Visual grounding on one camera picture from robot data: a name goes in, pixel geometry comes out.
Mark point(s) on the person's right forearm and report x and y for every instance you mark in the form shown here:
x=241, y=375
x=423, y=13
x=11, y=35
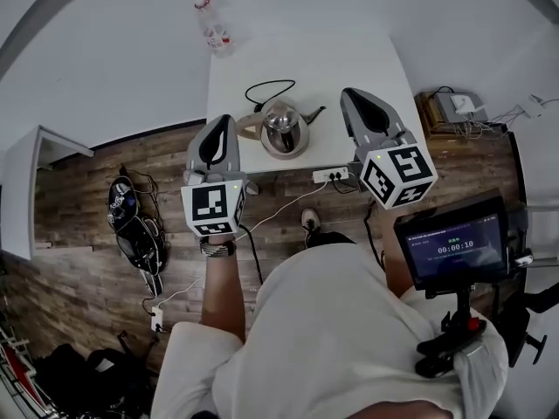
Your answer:
x=395, y=260

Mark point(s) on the wooden box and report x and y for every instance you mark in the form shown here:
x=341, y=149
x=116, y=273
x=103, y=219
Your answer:
x=430, y=120

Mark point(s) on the white power strip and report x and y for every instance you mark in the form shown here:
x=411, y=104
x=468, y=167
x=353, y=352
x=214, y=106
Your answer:
x=330, y=174

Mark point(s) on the person's shoe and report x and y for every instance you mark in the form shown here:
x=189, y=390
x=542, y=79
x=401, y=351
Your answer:
x=311, y=225

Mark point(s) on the white small router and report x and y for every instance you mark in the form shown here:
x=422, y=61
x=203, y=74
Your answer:
x=464, y=103

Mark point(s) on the black monitor screen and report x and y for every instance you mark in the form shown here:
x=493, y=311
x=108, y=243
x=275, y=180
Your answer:
x=456, y=245

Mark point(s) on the black monitor mount red knob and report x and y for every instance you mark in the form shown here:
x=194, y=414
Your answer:
x=454, y=334

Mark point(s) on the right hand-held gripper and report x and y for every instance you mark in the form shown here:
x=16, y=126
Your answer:
x=399, y=177

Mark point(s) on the white wall plug adapter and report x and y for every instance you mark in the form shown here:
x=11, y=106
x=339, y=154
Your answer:
x=530, y=106

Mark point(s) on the white cabinet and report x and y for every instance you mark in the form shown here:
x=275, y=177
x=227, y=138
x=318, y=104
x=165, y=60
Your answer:
x=26, y=181

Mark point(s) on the grey flat device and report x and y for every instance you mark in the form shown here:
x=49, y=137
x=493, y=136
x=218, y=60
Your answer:
x=450, y=111

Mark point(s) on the person's left forearm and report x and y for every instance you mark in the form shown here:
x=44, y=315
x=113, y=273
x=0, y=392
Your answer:
x=222, y=290

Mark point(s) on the stainless steel kettle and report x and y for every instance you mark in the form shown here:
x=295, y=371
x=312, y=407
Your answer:
x=286, y=131

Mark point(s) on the person's white shirt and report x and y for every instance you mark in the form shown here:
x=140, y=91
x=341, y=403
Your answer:
x=327, y=343

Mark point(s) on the red and white rack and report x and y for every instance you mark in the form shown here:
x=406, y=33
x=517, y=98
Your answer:
x=17, y=373

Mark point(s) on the black backpack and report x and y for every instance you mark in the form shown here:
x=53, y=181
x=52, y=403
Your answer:
x=83, y=378

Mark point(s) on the clear spray bottle red trigger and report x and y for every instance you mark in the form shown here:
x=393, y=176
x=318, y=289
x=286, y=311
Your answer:
x=215, y=31

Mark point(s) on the person's dark trouser leg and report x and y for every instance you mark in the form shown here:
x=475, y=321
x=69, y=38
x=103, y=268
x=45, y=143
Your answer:
x=329, y=239

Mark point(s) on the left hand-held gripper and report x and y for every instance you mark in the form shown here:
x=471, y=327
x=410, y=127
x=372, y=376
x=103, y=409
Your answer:
x=209, y=208

